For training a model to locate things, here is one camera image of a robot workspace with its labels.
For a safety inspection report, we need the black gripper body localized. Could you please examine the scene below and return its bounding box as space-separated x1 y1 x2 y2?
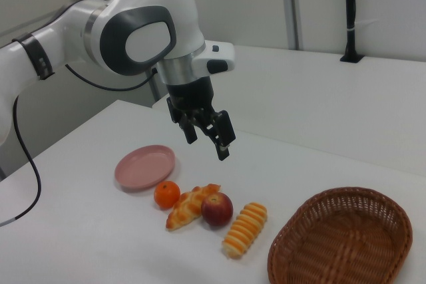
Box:
165 76 216 122

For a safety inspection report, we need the orange toy mandarin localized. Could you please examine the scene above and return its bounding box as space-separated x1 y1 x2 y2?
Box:
153 180 181 210

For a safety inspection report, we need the red toy apple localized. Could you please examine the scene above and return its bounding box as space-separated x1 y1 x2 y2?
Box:
200 192 234 227

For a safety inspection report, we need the braided toy croissant bread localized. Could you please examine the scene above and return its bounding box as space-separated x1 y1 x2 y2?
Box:
166 183 222 231

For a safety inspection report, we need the striped toy bread roll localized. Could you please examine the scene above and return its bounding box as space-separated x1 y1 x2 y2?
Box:
221 202 268 259

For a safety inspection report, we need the pink plate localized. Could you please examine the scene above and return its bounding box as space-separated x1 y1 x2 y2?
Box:
114 144 176 193

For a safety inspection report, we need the brown woven basket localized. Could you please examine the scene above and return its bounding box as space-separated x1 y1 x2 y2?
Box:
267 186 414 284

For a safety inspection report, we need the black pole with base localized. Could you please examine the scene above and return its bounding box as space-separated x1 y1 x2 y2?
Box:
339 0 364 64

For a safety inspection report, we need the grey partition post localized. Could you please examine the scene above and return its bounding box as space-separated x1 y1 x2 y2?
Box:
282 0 300 51

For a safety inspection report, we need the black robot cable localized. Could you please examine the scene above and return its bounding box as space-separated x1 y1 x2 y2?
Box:
0 63 159 228

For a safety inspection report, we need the black cable strap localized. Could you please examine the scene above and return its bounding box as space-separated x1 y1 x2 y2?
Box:
12 32 56 81

